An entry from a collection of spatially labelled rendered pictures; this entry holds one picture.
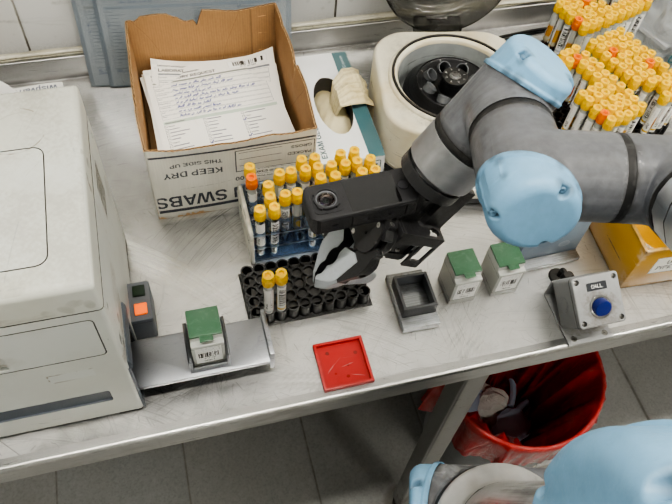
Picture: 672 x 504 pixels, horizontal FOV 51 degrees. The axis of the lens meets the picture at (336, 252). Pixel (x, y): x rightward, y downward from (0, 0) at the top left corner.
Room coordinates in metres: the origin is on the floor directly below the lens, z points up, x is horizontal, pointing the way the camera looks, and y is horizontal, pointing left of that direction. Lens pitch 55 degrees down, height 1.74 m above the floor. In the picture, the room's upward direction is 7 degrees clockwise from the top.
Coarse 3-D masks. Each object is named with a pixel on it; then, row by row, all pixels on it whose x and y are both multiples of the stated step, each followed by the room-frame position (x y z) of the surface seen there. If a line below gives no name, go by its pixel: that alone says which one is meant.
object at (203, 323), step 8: (192, 312) 0.41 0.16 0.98; (200, 312) 0.41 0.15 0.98; (208, 312) 0.41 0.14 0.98; (216, 312) 0.41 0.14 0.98; (192, 320) 0.40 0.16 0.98; (200, 320) 0.40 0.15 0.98; (208, 320) 0.40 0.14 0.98; (216, 320) 0.40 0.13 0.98; (192, 328) 0.39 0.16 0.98; (200, 328) 0.39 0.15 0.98; (208, 328) 0.39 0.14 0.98; (216, 328) 0.39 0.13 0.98; (192, 336) 0.38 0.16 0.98; (200, 336) 0.38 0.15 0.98; (208, 336) 0.38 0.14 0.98
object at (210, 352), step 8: (216, 336) 0.38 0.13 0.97; (192, 344) 0.37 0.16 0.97; (200, 344) 0.37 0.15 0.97; (208, 344) 0.37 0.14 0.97; (216, 344) 0.38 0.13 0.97; (224, 344) 0.38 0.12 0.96; (192, 352) 0.36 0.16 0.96; (200, 352) 0.37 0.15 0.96; (208, 352) 0.37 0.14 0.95; (216, 352) 0.37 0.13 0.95; (224, 352) 0.38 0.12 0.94; (200, 360) 0.37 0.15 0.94; (208, 360) 0.37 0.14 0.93; (216, 360) 0.37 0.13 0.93; (224, 360) 0.38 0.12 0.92
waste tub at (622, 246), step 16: (592, 224) 0.69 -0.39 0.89; (608, 224) 0.67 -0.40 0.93; (624, 224) 0.64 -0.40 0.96; (608, 240) 0.65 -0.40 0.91; (624, 240) 0.63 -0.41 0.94; (640, 240) 0.61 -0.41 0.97; (656, 240) 0.68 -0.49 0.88; (608, 256) 0.64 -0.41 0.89; (624, 256) 0.61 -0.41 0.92; (640, 256) 0.59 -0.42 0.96; (656, 256) 0.60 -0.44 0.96; (624, 272) 0.60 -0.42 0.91; (640, 272) 0.59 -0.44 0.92; (656, 272) 0.60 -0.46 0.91
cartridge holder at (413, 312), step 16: (416, 272) 0.57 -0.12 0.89; (400, 288) 0.54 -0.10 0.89; (416, 288) 0.54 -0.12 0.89; (432, 288) 0.53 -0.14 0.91; (400, 304) 0.50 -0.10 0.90; (416, 304) 0.51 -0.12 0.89; (432, 304) 0.50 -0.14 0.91; (400, 320) 0.48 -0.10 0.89; (416, 320) 0.49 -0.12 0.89; (432, 320) 0.49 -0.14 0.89
